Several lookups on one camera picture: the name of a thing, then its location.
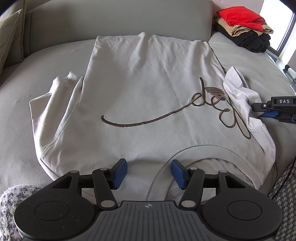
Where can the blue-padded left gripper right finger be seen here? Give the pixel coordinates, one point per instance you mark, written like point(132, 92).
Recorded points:
point(191, 181)

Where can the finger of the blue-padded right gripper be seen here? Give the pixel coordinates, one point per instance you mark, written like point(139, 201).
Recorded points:
point(270, 114)
point(264, 107)

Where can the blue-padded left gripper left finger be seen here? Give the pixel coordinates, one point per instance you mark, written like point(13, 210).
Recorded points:
point(105, 180)

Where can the light grey sweatshirt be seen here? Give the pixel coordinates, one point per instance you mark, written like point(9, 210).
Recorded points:
point(151, 100)

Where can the white black marker pen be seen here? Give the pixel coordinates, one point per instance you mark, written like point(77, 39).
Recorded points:
point(289, 72)

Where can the glass side table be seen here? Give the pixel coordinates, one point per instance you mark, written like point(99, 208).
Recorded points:
point(281, 66)

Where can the red folded garment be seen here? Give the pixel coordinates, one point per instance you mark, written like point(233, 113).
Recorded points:
point(240, 15)

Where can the front olive cushion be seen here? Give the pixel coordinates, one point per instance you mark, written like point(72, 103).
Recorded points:
point(11, 47)

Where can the olive cushion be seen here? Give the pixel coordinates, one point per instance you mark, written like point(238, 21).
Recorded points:
point(20, 4)
point(11, 47)

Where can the rear olive cushion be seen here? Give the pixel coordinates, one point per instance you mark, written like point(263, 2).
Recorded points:
point(20, 4)

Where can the window frame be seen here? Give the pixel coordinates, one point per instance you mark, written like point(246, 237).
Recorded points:
point(281, 20)

